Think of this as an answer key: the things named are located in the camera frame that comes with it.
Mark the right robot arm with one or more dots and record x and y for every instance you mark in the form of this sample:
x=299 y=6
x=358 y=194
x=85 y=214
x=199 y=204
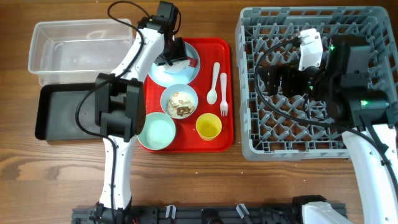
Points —
x=364 y=116

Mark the red serving tray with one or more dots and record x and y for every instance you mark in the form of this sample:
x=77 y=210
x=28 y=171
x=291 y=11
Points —
x=187 y=139

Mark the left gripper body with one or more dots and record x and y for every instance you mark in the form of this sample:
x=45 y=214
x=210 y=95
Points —
x=175 y=50

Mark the white napkin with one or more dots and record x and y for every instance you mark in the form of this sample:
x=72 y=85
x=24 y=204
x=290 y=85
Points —
x=176 y=66

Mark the black waste tray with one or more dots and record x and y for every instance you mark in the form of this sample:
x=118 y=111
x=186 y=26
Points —
x=68 y=115

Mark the light blue plate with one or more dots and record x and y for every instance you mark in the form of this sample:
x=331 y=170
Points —
x=186 y=76

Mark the grey dishwasher rack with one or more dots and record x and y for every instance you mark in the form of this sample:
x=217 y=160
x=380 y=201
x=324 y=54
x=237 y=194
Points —
x=288 y=129

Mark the white plastic spoon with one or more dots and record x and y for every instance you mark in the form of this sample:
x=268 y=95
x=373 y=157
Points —
x=212 y=94

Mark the light green bowl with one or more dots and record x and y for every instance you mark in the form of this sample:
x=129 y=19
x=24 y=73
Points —
x=159 y=131

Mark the clear plastic waste bin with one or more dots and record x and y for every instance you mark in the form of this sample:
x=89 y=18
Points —
x=77 y=51

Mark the rice and food scraps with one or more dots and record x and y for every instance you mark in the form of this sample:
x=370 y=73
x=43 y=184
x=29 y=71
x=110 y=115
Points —
x=180 y=105

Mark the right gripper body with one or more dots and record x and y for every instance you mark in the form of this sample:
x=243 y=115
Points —
x=296 y=83

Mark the yellow plastic cup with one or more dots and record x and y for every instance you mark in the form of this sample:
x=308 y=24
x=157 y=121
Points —
x=208 y=126

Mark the white plastic fork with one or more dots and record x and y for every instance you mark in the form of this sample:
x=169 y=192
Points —
x=223 y=104

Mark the red snack wrapper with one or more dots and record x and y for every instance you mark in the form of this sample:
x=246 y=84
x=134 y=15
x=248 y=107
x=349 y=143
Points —
x=193 y=62

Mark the light blue bowl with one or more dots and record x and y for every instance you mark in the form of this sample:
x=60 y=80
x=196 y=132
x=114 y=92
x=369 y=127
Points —
x=175 y=88

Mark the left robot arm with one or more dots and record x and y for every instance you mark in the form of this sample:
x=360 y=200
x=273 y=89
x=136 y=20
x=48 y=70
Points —
x=127 y=81

